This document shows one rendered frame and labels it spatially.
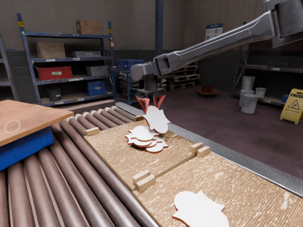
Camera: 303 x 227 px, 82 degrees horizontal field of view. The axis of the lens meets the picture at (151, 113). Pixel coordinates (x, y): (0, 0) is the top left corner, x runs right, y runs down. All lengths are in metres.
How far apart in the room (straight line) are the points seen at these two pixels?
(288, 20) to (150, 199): 0.54
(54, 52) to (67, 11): 1.20
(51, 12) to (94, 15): 1.00
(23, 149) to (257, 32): 0.84
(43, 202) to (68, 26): 4.84
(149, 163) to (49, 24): 4.76
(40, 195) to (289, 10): 0.78
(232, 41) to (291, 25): 0.12
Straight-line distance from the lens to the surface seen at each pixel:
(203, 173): 0.61
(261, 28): 0.54
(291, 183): 0.74
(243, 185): 0.62
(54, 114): 0.88
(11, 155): 0.80
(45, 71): 4.46
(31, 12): 5.15
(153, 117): 0.75
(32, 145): 0.83
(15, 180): 0.73
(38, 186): 0.67
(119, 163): 0.64
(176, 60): 0.63
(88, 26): 4.66
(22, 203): 0.64
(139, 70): 0.64
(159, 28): 4.98
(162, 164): 0.63
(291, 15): 0.53
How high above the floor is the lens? 1.32
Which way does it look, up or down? 21 degrees down
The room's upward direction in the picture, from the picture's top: straight up
